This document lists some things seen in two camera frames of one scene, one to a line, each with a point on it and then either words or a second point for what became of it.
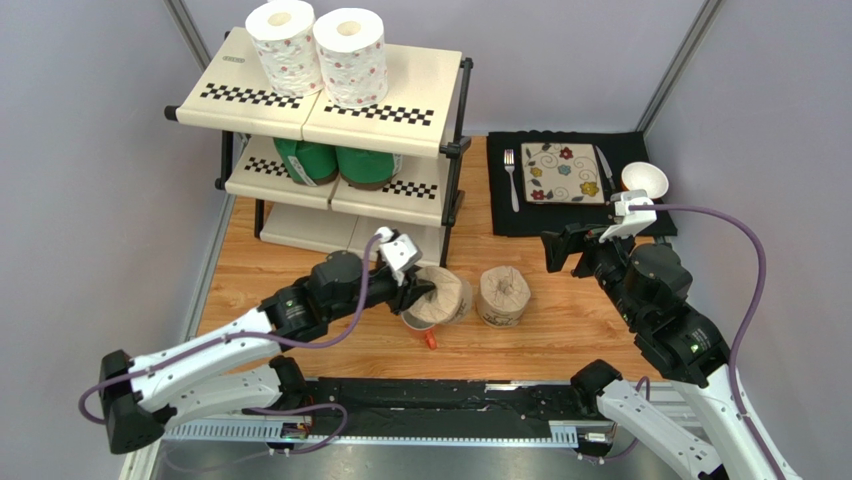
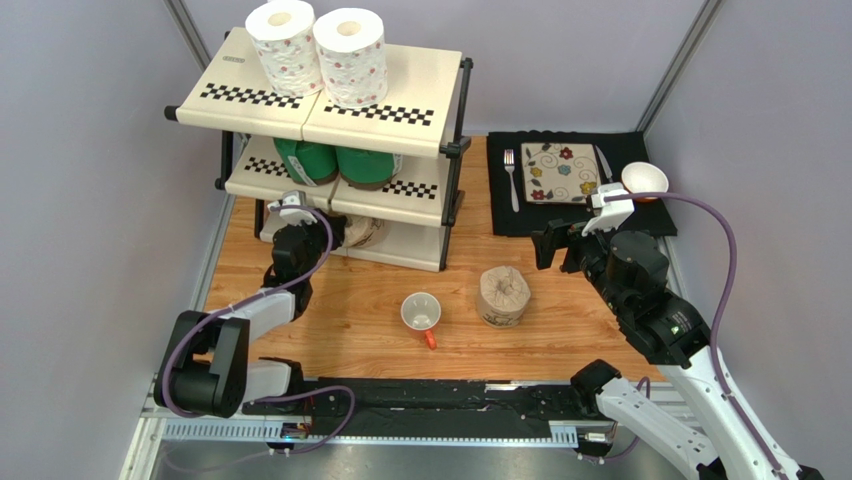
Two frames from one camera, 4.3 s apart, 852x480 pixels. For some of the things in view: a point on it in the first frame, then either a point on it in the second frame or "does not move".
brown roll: (504, 292) does not move
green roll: (309, 163) does not move
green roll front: (368, 170) does not move
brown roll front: (448, 303) → (363, 231)
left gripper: (406, 295) → (338, 228)
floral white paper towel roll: (353, 58) does not move
